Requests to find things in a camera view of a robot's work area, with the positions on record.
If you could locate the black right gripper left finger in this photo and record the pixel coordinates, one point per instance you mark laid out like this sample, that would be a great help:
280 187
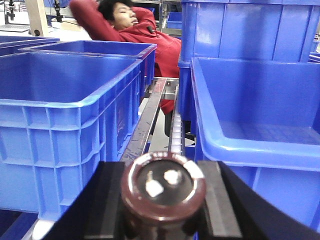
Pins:
96 213

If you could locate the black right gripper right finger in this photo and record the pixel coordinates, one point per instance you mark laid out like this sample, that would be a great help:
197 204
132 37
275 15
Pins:
233 211

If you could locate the dark brown cylindrical capacitor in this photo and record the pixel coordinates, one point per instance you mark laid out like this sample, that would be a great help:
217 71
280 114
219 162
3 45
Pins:
162 194

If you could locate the white roller track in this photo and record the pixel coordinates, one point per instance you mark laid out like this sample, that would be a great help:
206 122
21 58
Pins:
176 142

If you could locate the blue crate front right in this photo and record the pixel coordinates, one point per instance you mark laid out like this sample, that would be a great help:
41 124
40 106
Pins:
262 119

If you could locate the blue crate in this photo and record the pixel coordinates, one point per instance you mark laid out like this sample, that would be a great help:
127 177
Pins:
142 51
262 119
60 115

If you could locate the blue crate front left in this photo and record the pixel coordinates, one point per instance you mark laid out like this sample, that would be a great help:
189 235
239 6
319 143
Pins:
60 115

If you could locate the blue crate rear left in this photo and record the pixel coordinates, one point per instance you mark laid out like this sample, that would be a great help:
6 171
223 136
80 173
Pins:
142 51

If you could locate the blue crates stacked rear right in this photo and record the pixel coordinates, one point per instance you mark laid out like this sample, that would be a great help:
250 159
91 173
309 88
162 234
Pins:
267 30

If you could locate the person in red jacket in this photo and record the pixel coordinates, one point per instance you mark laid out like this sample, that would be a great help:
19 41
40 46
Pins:
120 21

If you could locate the steel shelf divider rail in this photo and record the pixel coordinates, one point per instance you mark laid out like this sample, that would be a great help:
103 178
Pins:
138 142

